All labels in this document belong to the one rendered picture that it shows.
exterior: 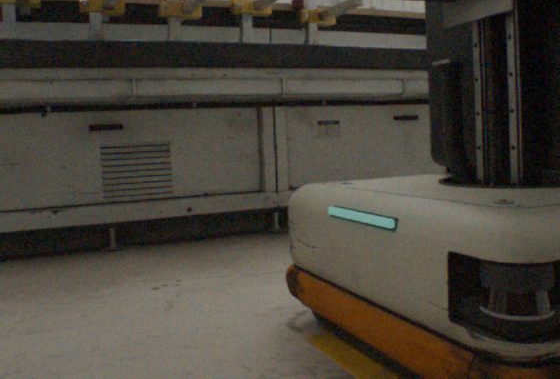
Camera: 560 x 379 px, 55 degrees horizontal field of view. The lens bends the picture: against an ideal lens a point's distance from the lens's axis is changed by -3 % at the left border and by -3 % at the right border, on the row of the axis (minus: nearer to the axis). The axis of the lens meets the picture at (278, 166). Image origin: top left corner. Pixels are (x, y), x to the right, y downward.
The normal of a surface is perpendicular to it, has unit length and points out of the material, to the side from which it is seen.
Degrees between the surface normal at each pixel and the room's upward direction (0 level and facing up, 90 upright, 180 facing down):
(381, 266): 90
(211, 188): 92
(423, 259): 90
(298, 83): 90
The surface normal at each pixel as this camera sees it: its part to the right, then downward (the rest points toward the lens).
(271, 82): 0.39, 0.03
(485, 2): -0.92, 0.06
